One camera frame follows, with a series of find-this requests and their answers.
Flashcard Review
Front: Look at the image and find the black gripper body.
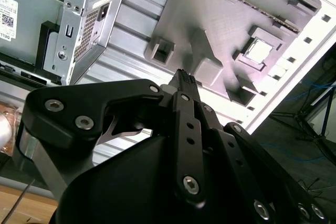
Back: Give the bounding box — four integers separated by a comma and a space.
55, 132, 258, 224

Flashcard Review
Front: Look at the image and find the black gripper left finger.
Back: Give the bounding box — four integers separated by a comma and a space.
15, 68, 208, 208

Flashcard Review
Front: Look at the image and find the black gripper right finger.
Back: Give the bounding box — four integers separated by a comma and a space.
186, 71, 330, 224

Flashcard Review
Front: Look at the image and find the silver CPU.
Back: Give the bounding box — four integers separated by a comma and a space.
244, 38, 279, 65

